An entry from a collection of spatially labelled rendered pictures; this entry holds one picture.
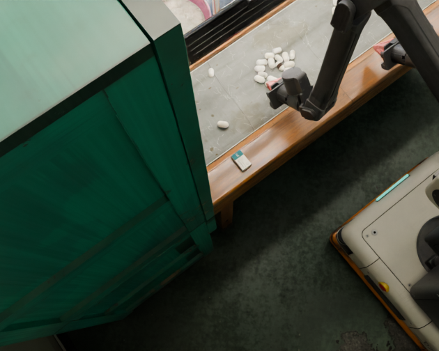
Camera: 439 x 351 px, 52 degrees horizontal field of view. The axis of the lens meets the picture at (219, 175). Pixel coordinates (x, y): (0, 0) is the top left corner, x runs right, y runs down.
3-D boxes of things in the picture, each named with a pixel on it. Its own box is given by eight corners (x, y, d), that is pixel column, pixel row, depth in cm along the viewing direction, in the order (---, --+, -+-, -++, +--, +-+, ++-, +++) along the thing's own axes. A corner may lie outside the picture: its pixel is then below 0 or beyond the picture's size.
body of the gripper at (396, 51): (378, 51, 136) (397, 56, 130) (403, 33, 138) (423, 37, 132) (382, 69, 140) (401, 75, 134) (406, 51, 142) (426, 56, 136)
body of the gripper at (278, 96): (264, 91, 137) (278, 99, 131) (290, 73, 139) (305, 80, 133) (271, 108, 141) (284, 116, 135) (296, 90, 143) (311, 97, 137)
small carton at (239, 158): (251, 166, 141) (251, 164, 139) (242, 172, 141) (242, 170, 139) (240, 151, 143) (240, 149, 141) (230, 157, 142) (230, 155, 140)
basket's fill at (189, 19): (219, 37, 163) (218, 28, 157) (168, 71, 160) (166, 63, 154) (182, -6, 168) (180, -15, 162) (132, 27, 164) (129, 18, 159)
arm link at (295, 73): (314, 122, 125) (334, 104, 128) (304, 88, 118) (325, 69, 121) (283, 113, 134) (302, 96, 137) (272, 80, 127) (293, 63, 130)
